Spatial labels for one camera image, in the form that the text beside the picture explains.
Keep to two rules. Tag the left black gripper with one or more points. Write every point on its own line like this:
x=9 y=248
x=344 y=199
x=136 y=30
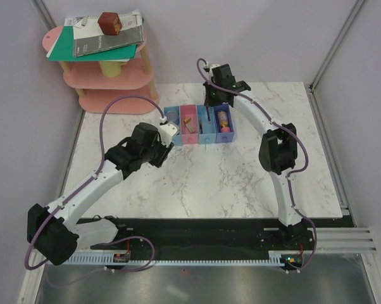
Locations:
x=164 y=152

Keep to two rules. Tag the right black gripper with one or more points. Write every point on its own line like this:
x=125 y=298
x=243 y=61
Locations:
x=209 y=101

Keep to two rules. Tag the pink-capped clear tube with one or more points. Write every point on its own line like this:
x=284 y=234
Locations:
x=224 y=122

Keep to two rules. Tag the pastel four-compartment drawer organizer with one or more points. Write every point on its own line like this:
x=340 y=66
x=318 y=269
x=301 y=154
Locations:
x=197 y=113

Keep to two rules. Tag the clear paperclip jar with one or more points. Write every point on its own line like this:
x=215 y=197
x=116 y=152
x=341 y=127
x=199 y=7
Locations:
x=173 y=116

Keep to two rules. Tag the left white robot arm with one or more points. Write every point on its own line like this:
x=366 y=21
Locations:
x=54 y=231

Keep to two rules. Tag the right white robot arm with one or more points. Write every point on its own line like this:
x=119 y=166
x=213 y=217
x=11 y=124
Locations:
x=281 y=153

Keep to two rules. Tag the pink three-tier shelf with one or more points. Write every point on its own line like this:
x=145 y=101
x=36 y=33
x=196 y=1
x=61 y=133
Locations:
x=95 y=90

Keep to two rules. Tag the cream cylinder on shelf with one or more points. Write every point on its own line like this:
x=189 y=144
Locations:
x=110 y=69

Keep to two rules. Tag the dark red cube box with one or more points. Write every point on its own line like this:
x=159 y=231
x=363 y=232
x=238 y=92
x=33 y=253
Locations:
x=109 y=23

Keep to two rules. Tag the grey manual booklet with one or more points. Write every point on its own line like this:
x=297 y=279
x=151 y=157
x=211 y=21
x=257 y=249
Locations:
x=100 y=43

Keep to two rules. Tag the green folder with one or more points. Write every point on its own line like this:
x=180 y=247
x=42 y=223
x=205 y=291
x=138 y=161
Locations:
x=63 y=43

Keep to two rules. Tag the white papers stack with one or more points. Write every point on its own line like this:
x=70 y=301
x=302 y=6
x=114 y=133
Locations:
x=87 y=26

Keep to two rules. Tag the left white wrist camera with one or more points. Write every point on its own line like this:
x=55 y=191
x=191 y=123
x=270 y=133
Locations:
x=167 y=131

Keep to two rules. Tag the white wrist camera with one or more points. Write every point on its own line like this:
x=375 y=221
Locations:
x=167 y=131
x=209 y=69

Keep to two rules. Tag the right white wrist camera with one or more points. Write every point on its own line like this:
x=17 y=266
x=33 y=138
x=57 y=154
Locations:
x=209 y=69

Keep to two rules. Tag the white slotted cable duct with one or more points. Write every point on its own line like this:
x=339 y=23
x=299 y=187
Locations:
x=114 y=258

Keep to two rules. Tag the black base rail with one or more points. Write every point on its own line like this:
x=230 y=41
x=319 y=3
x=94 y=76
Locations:
x=207 y=238

